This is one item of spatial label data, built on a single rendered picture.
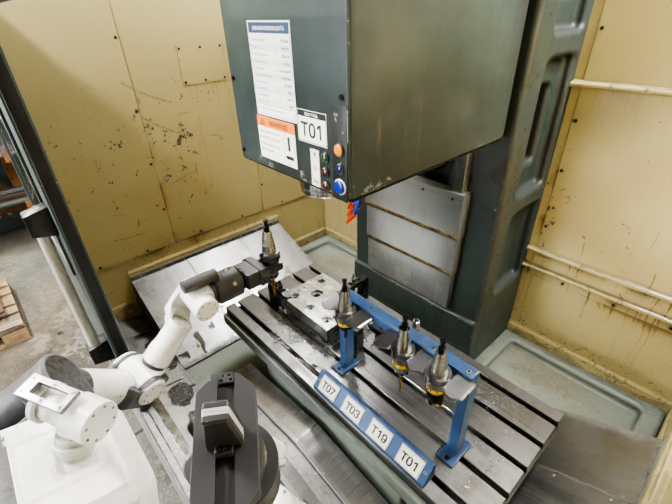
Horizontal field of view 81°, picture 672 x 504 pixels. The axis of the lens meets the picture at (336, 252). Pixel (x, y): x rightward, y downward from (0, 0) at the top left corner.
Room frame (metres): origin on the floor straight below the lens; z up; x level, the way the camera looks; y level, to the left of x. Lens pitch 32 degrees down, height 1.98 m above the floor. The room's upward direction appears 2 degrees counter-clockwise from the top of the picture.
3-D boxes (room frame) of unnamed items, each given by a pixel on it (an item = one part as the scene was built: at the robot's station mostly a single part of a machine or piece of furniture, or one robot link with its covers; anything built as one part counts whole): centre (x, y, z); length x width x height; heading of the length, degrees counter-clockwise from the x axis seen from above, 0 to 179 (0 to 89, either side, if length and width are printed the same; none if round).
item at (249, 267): (0.94, 0.27, 1.33); 0.13 x 0.12 x 0.10; 41
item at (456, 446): (0.65, -0.32, 1.05); 0.10 x 0.05 x 0.30; 131
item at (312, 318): (1.25, 0.05, 0.97); 0.29 x 0.23 x 0.05; 41
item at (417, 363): (0.70, -0.20, 1.21); 0.07 x 0.05 x 0.01; 131
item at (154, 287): (1.65, 0.47, 0.75); 0.89 x 0.67 x 0.26; 131
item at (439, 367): (0.66, -0.24, 1.26); 0.04 x 0.04 x 0.07
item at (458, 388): (0.62, -0.28, 1.21); 0.07 x 0.05 x 0.01; 131
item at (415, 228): (1.45, -0.31, 1.16); 0.48 x 0.05 x 0.51; 41
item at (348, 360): (0.98, -0.03, 1.05); 0.10 x 0.05 x 0.30; 131
